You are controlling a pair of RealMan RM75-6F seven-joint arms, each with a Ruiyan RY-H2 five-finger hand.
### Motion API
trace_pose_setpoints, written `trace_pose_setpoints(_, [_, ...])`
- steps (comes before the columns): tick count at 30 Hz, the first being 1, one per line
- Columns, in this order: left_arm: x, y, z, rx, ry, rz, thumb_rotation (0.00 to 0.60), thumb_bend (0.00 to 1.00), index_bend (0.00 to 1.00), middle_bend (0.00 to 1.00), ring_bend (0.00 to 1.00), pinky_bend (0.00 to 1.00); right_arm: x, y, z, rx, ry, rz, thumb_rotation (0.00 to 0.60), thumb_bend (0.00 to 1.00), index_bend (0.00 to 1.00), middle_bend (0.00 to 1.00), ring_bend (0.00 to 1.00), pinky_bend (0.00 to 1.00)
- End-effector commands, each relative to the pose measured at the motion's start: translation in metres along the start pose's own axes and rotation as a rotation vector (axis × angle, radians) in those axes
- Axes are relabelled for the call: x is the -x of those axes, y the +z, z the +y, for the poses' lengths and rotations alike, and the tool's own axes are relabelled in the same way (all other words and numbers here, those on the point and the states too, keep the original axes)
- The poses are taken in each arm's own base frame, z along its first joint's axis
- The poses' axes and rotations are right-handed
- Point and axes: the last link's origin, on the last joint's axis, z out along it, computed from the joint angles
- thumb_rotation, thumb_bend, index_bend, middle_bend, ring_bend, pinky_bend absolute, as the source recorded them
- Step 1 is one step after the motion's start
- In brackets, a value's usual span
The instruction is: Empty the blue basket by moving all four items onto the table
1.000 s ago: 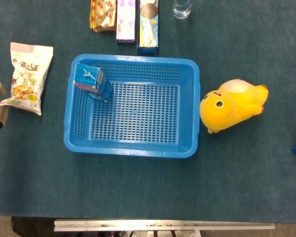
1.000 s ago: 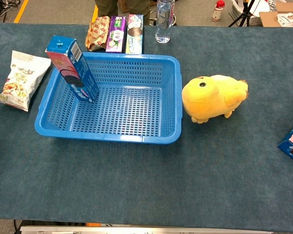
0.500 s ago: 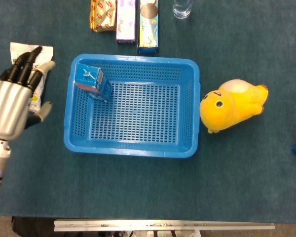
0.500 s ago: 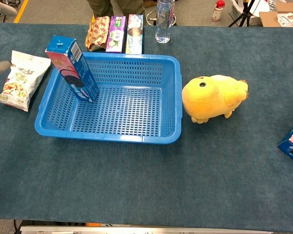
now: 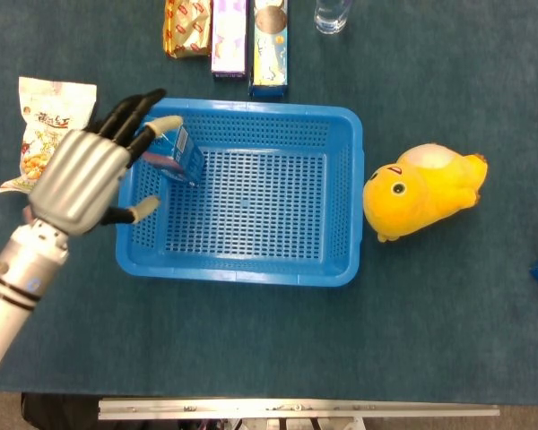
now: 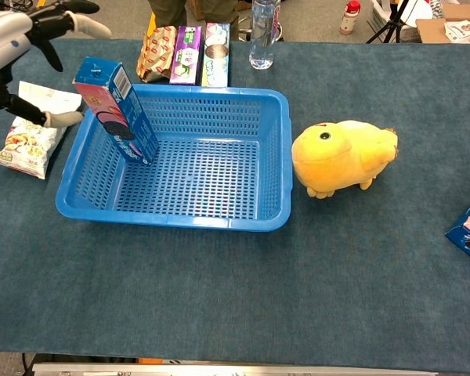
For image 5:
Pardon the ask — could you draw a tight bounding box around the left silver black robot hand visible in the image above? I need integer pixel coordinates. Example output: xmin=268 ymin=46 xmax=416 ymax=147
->
xmin=28 ymin=88 xmax=184 ymax=237

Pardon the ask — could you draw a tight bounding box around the white snack bag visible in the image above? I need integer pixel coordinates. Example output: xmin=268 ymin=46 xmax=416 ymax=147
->
xmin=0 ymin=76 xmax=98 ymax=194

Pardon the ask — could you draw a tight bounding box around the yellow plush toy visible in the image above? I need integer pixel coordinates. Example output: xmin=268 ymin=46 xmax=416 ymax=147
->
xmin=362 ymin=142 xmax=489 ymax=244

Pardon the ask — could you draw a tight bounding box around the yellow red snack packet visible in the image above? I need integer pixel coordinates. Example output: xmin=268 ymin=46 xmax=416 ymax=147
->
xmin=162 ymin=0 xmax=213 ymax=59

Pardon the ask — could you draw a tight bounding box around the purple white cookie box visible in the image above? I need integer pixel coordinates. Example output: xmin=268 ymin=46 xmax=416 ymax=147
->
xmin=211 ymin=0 xmax=248 ymax=81

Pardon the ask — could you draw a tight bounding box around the light blue cookie box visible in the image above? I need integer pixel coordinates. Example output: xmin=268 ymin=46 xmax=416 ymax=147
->
xmin=248 ymin=0 xmax=291 ymax=98

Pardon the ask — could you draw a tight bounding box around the blue plastic perforated basket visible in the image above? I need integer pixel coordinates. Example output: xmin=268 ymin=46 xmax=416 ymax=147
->
xmin=115 ymin=97 xmax=366 ymax=288

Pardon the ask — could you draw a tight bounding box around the clear glass cup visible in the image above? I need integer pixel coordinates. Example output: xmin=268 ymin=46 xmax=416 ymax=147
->
xmin=313 ymin=0 xmax=354 ymax=36

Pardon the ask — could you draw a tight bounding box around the teal felt table cloth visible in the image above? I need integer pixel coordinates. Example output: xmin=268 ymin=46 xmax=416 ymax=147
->
xmin=0 ymin=0 xmax=538 ymax=407

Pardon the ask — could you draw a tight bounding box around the aluminium frame rail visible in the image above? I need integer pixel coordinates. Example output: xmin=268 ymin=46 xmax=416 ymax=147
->
xmin=98 ymin=397 xmax=500 ymax=421

